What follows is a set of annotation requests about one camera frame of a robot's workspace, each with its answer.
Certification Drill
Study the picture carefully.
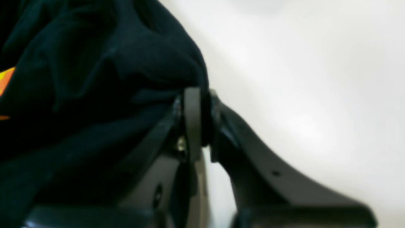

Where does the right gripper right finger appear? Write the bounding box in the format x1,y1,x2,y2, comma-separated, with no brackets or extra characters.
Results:
210,90,377,228

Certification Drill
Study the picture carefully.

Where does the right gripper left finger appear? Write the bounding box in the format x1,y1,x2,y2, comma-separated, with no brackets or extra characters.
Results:
23,87,209,228

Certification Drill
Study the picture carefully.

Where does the black printed t-shirt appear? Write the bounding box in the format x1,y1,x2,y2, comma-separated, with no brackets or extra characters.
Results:
1,0,209,228

